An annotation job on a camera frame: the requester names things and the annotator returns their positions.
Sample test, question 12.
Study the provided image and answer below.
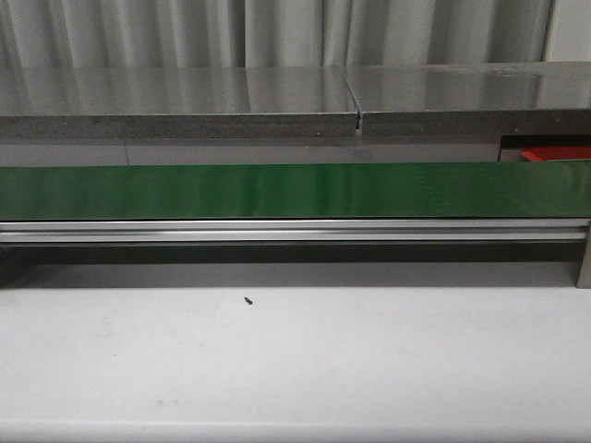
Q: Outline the right grey stone countertop slab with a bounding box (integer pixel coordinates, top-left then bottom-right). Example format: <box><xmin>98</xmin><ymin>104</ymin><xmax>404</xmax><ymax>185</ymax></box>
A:
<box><xmin>344</xmin><ymin>62</ymin><xmax>590</xmax><ymax>138</ymax></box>

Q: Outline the grey stone countertop slab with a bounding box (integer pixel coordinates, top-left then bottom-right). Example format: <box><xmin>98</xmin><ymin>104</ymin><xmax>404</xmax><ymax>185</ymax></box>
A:
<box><xmin>344</xmin><ymin>62</ymin><xmax>590</xmax><ymax>138</ymax></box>
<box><xmin>1</xmin><ymin>67</ymin><xmax>357</xmax><ymax>140</ymax></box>

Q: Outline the green conveyor belt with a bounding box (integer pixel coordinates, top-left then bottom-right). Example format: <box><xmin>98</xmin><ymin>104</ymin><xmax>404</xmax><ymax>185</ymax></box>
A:
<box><xmin>1</xmin><ymin>162</ymin><xmax>590</xmax><ymax>221</ymax></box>

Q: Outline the red plastic tray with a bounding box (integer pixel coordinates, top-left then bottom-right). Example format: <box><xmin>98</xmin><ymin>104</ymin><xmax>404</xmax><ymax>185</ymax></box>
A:
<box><xmin>521</xmin><ymin>146</ymin><xmax>591</xmax><ymax>162</ymax></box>

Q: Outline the left grey stone countertop slab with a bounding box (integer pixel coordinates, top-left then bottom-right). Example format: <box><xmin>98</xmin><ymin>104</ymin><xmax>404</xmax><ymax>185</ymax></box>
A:
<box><xmin>1</xmin><ymin>67</ymin><xmax>357</xmax><ymax>140</ymax></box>

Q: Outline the white pleated curtain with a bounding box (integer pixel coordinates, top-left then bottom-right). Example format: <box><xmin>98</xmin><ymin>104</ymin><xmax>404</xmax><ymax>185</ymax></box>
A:
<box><xmin>1</xmin><ymin>1</ymin><xmax>553</xmax><ymax>68</ymax></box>

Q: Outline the aluminium conveyor frame rail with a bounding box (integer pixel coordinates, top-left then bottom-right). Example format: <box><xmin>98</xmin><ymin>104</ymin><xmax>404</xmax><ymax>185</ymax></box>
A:
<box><xmin>1</xmin><ymin>218</ymin><xmax>590</xmax><ymax>244</ymax></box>

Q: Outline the steel conveyor support bracket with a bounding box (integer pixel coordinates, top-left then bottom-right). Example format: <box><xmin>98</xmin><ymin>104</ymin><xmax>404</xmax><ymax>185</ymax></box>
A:
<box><xmin>576</xmin><ymin>227</ymin><xmax>591</xmax><ymax>289</ymax></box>

